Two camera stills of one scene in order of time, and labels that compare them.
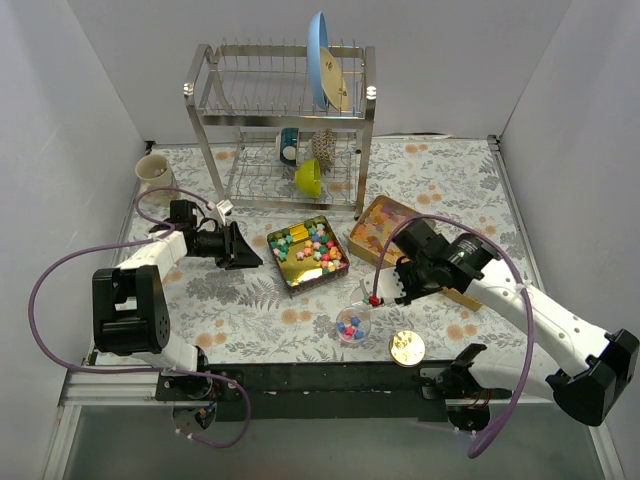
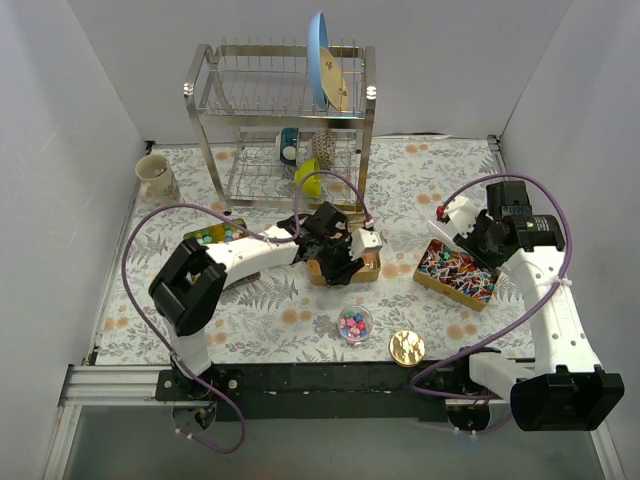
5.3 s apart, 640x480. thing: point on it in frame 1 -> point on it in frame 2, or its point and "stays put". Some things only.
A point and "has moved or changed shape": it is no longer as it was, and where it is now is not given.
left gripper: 228,245 -> 338,259
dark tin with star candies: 308,254 has moved or changed shape
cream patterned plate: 332,81 stays put
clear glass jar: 353,324 stays put
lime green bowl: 308,178 stays put
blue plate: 317,39 stays put
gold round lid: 407,348 stays put
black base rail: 332,393 stays put
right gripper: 405,280 -> 470,239
